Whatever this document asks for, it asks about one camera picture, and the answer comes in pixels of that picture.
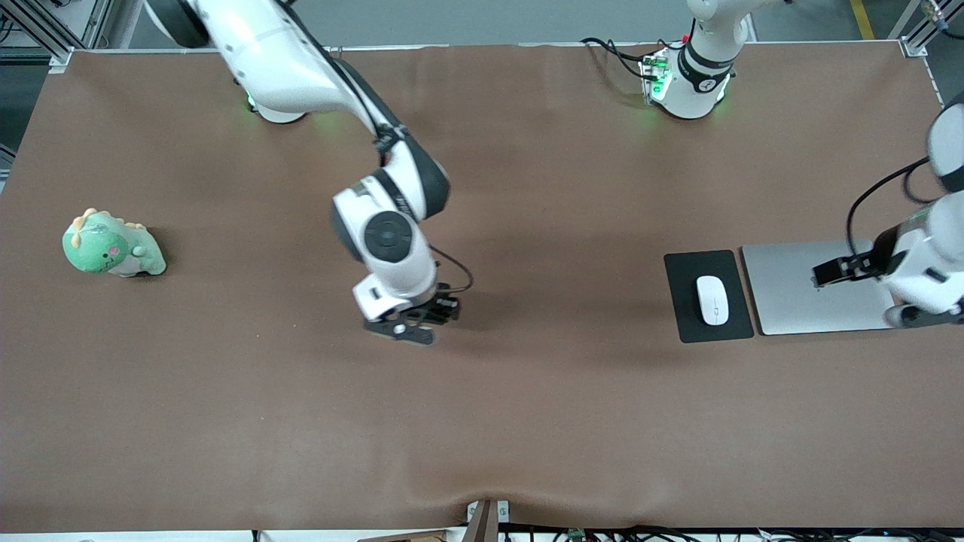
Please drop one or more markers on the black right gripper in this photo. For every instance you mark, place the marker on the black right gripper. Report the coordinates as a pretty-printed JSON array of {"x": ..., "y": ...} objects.
[{"x": 435, "y": 305}]

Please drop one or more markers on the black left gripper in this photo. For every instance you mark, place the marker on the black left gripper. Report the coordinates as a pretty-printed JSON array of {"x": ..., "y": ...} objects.
[{"x": 866, "y": 263}]

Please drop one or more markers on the white computer mouse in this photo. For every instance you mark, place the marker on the white computer mouse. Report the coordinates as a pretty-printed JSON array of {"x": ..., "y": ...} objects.
[{"x": 712, "y": 300}]

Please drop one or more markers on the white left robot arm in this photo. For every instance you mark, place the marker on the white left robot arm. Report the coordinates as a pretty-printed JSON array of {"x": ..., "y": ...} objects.
[{"x": 697, "y": 83}]

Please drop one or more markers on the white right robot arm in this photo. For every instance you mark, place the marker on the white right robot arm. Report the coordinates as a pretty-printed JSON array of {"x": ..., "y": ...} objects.
[{"x": 279, "y": 60}]

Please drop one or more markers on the black mouse pad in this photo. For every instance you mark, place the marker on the black mouse pad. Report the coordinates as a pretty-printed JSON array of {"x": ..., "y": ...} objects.
[{"x": 681, "y": 316}]

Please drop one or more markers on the silver laptop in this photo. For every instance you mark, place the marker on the silver laptop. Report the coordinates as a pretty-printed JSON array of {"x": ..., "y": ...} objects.
[{"x": 783, "y": 297}]

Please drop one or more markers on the brown table cover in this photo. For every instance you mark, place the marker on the brown table cover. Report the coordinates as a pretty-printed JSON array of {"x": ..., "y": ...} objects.
[{"x": 482, "y": 414}]

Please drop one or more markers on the green dinosaur plush toy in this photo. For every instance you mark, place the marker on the green dinosaur plush toy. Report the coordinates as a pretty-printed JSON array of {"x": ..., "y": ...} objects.
[{"x": 105, "y": 248}]

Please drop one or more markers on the brown camera stand post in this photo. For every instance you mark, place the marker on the brown camera stand post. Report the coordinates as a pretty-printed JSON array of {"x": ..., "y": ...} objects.
[{"x": 482, "y": 527}]

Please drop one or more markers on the aluminium frame profile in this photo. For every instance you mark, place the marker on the aluminium frame profile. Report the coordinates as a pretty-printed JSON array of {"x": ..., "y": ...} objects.
[
  {"x": 920, "y": 34},
  {"x": 98, "y": 22}
]

